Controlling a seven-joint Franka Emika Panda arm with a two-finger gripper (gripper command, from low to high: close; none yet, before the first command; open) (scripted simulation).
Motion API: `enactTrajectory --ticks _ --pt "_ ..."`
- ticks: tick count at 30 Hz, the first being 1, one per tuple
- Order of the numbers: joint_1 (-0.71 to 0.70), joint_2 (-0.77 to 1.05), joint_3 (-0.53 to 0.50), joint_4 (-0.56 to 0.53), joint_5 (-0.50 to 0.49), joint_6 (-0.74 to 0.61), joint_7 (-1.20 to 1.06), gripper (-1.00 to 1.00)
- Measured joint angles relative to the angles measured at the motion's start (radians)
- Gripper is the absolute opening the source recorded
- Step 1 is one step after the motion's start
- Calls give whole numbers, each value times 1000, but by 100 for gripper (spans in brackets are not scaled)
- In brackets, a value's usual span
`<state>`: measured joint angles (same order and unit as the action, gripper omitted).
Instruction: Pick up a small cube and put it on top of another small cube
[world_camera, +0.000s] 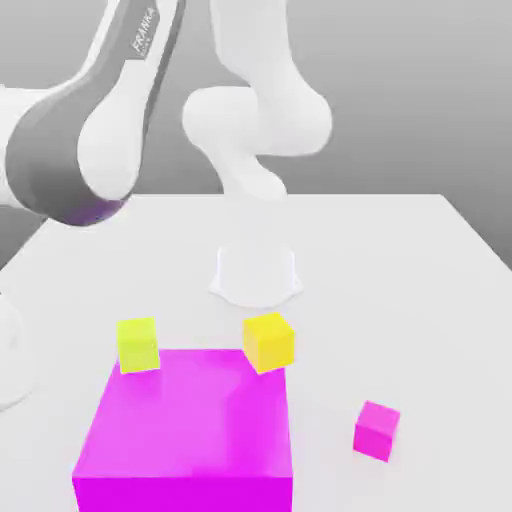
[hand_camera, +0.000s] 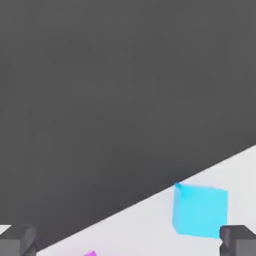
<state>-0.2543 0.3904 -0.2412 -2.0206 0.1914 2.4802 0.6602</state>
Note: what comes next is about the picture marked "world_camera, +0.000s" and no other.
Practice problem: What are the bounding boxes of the large magenta box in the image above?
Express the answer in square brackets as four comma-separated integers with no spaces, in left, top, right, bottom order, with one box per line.
[71,348,294,512]

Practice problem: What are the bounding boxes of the small magenta cube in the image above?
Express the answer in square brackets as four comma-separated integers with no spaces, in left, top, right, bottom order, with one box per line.
[352,400,402,464]

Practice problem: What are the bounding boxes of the small lime cube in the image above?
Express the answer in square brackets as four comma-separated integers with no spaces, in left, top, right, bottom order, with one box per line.
[115,316,162,376]

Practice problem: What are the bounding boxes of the small yellow cube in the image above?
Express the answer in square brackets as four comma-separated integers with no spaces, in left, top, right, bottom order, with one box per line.
[242,312,297,376]

